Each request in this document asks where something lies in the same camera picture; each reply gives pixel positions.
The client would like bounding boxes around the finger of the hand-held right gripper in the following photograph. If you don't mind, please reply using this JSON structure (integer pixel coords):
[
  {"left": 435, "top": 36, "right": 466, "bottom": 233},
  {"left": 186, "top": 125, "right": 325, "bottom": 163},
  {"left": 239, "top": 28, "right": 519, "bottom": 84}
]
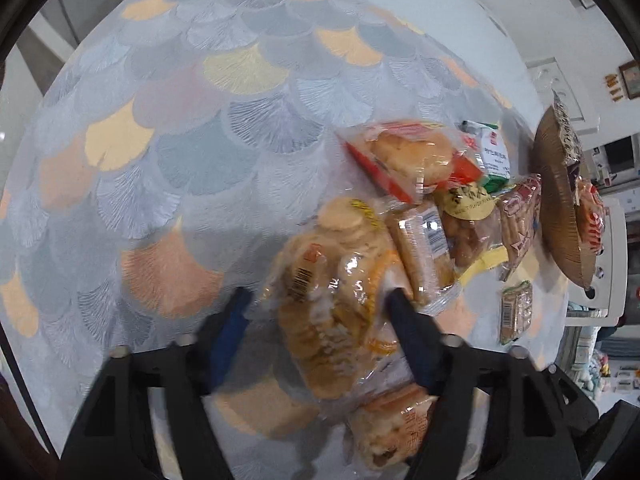
[
  {"left": 55, "top": 286, "right": 255, "bottom": 480},
  {"left": 387, "top": 287, "right": 585, "bottom": 480}
]

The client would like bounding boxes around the clear packet of rice cakes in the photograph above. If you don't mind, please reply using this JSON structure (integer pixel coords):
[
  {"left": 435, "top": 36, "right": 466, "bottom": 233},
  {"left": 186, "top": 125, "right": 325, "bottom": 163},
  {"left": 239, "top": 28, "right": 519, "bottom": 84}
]
[{"left": 265, "top": 196, "right": 416, "bottom": 401}]

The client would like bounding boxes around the woven brown basket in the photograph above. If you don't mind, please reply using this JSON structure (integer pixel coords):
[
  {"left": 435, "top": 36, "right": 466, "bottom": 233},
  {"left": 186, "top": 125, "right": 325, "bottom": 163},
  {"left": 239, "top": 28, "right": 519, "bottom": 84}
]
[{"left": 532, "top": 105, "right": 601, "bottom": 290}]

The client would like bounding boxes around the red-label striped snack packet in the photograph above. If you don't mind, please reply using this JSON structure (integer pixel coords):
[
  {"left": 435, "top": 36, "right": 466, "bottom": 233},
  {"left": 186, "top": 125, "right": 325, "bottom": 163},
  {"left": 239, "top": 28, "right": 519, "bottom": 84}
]
[{"left": 572, "top": 175, "right": 608, "bottom": 256}]

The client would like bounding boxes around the purple white snack packet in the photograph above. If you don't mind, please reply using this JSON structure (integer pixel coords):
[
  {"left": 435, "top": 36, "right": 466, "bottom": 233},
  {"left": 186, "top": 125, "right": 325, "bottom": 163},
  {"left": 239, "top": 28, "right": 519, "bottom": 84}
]
[{"left": 551, "top": 89, "right": 586, "bottom": 167}]

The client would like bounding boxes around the yellow rice cracker packet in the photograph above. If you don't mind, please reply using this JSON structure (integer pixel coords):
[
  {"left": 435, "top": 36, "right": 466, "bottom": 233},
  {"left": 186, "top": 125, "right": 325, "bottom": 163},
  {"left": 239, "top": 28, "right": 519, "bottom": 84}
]
[{"left": 385, "top": 199, "right": 463, "bottom": 313}]

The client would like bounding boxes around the bread packet at bottom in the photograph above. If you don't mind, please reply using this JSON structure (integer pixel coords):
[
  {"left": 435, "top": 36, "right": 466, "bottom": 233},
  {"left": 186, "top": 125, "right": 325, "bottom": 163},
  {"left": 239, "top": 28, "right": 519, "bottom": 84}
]
[{"left": 345, "top": 384, "right": 438, "bottom": 471}]

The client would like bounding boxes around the small green-edged biscuit packet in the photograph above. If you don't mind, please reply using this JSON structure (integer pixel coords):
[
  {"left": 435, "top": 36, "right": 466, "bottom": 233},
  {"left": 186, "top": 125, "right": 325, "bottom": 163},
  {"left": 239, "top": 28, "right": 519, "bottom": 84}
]
[{"left": 500, "top": 280, "right": 533, "bottom": 346}]

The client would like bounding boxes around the yellow-label fried snack packet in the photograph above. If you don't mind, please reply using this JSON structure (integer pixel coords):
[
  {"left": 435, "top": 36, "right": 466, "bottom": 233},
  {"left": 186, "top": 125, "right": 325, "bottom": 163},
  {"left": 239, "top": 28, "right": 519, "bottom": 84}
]
[{"left": 432, "top": 185, "right": 508, "bottom": 286}]

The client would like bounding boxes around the biscuit stick packet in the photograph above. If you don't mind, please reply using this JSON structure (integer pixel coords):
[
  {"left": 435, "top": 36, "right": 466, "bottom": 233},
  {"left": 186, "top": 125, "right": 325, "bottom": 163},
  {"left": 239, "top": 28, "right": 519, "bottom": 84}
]
[{"left": 497, "top": 174, "right": 543, "bottom": 282}]

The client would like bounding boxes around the red bread roll packet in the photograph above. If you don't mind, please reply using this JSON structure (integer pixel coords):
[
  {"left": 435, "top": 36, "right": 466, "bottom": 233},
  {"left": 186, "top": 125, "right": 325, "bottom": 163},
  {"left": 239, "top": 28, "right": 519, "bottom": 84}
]
[{"left": 337, "top": 120, "right": 486, "bottom": 203}]

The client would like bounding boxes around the green white snack packet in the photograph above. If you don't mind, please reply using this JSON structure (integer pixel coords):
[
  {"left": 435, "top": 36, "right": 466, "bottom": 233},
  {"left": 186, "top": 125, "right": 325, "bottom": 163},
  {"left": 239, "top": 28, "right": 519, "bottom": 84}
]
[{"left": 460, "top": 120, "right": 512, "bottom": 193}]

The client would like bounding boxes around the white microwave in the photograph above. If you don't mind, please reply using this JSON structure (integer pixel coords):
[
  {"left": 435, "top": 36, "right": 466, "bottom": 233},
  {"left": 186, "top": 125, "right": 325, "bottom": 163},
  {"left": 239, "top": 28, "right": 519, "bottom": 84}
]
[{"left": 597, "top": 135, "right": 640, "bottom": 181}]

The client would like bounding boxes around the small framed picture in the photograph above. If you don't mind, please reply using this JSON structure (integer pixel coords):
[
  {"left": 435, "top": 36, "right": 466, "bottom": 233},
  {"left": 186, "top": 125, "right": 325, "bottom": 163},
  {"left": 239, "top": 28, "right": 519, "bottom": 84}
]
[{"left": 618, "top": 60, "right": 640, "bottom": 100}]

